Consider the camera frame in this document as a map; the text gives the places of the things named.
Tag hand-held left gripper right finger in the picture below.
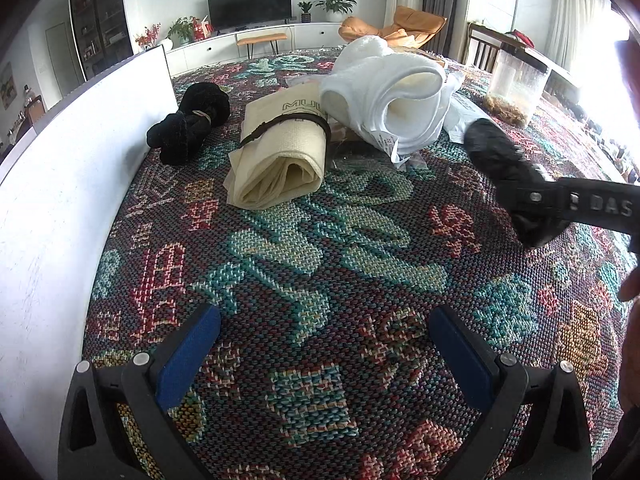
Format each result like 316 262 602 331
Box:
429 305 593 480

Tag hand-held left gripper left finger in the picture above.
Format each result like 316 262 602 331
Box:
57 302 223 480

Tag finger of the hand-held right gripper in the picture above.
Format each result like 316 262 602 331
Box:
505 179 576 222

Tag black fabric roll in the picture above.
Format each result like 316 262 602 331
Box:
462 117 568 248

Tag person's right hand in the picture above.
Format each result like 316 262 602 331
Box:
619 265 640 304

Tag clear plastic jar black lid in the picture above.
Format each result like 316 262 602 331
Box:
482 49 551 128

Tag grey wet wipes pack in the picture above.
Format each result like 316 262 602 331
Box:
442 92 493 143

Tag colourful woven blanket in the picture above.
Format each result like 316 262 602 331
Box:
82 45 640 480

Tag clear plastic wrapper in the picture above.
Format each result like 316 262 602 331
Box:
327 127 426 171

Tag white curtain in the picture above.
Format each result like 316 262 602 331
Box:
545 0 616 68

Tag white board panel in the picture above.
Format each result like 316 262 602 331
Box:
0 44 176 461

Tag white folded towel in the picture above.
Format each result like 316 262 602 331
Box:
320 35 448 156

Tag beige rolled tote bag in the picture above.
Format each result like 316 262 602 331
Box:
227 95 333 208

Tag orange lounge chair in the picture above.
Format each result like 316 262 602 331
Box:
338 6 447 51

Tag grey curtain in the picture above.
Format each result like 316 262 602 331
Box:
424 0 463 58

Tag black knotted cloth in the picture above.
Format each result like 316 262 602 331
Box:
146 82 232 165

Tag large green potted plant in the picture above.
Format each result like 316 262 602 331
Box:
315 0 357 23

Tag white television cabinet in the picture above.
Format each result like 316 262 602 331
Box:
162 20 351 77

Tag red flowers in vase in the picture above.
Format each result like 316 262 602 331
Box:
135 22 162 52

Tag wooden bench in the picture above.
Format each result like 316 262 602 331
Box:
236 32 288 59

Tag bushy green plant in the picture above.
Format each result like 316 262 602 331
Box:
167 16 197 43

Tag dark bookshelf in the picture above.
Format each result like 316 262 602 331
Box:
68 0 135 81

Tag black television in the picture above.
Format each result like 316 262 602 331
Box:
206 0 293 30

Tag wooden slatted frame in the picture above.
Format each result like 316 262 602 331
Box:
466 20 538 71

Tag framed wall picture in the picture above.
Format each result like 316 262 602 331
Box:
0 62 15 108

